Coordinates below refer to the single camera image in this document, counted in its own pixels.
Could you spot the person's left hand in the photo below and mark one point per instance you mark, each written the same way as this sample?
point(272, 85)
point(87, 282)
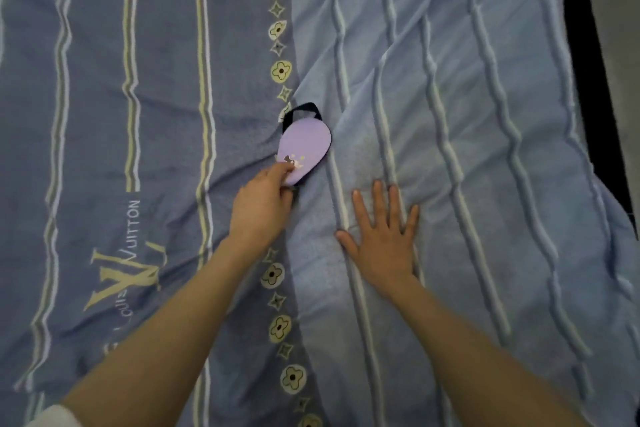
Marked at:
point(260, 211)

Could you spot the person's right hand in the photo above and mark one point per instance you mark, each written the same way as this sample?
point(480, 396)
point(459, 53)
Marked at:
point(384, 246)

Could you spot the person's right little finger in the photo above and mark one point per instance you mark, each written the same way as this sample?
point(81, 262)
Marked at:
point(412, 221)

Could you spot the person's right thumb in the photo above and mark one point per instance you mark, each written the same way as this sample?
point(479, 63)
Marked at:
point(347, 243)

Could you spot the person's right middle finger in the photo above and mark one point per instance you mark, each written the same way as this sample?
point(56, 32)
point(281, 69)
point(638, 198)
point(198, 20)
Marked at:
point(380, 204)

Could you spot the person's left fingers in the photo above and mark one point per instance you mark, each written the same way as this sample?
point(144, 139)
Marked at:
point(281, 176)

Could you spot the purple sleep eye mask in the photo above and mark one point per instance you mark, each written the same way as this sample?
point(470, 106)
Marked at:
point(306, 144)

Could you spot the person's left forearm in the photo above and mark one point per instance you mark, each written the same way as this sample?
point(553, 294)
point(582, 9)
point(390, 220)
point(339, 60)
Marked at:
point(165, 336)

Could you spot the person's right forearm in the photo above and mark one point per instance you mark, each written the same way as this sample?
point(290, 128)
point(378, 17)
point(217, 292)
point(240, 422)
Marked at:
point(480, 356)

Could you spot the light blue tufted blanket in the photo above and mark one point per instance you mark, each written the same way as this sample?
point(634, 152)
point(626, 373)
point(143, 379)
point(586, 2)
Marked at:
point(460, 166)

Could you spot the blue patterned bed sheet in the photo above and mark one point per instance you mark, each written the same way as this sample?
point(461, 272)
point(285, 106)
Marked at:
point(140, 166)

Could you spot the white sleeve cuff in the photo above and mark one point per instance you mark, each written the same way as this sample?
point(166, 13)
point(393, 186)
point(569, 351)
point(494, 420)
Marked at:
point(55, 416)

